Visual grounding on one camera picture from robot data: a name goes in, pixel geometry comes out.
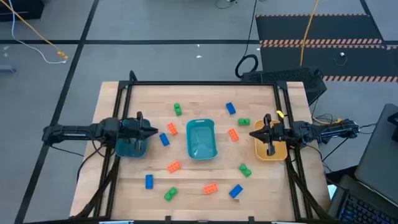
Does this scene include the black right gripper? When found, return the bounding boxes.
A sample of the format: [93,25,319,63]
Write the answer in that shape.
[249,113,295,156]

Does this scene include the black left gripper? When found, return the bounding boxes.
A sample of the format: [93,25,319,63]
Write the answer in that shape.
[119,111,159,154]

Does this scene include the yellow plastic bin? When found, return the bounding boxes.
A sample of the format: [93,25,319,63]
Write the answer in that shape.
[253,119,289,162]

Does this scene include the dark blue plastic bin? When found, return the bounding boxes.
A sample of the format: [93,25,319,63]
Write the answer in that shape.
[115,119,150,159]

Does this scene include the teal plastic bin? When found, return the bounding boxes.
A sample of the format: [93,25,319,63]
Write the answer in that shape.
[185,118,218,161]

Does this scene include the black mesh computer tower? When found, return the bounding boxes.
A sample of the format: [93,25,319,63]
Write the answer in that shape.
[241,67,328,106]

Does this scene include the black hazard-striped floor mat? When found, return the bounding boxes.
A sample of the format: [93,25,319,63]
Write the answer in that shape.
[255,14,398,83]

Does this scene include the grey laptop lid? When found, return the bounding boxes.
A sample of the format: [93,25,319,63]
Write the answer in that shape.
[354,103,398,206]

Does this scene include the black backlit keyboard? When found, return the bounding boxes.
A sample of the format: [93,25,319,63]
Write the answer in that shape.
[337,191,398,224]

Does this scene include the black device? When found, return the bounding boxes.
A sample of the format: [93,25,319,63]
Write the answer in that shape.
[387,111,398,142]

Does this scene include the black box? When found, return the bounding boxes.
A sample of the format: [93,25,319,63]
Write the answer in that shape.
[0,0,45,22]

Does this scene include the black aluminium table frame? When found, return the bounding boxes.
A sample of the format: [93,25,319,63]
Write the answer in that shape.
[73,70,335,224]

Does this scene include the black cable with loop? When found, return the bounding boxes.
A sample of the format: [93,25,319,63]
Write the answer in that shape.
[234,0,261,79]

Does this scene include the yellow hanging cable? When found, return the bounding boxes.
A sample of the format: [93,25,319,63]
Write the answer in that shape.
[300,0,320,67]

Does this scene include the yellow floor cable with plug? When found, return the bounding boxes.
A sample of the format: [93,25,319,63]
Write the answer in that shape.
[0,0,69,60]

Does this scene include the small silver object with cord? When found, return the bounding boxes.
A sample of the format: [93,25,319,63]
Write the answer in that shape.
[334,51,348,67]

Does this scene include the white floor cable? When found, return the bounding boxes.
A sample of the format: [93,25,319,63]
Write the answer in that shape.
[7,0,68,65]

